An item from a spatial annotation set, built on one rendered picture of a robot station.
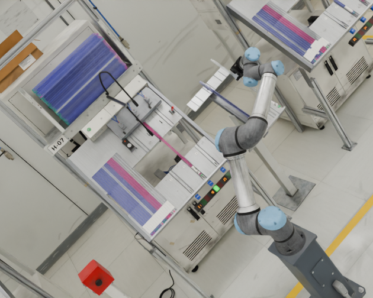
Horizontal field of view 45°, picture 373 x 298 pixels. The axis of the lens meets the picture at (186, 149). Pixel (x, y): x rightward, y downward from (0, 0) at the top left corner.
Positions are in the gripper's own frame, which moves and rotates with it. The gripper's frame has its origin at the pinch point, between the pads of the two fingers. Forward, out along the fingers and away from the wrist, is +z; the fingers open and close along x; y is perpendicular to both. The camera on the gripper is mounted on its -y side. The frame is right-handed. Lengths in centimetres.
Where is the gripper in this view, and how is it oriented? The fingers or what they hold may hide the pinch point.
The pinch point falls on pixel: (239, 78)
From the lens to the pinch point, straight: 266.9
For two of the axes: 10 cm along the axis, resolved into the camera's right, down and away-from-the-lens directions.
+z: -1.4, 1.9, 9.7
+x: -6.4, 7.3, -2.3
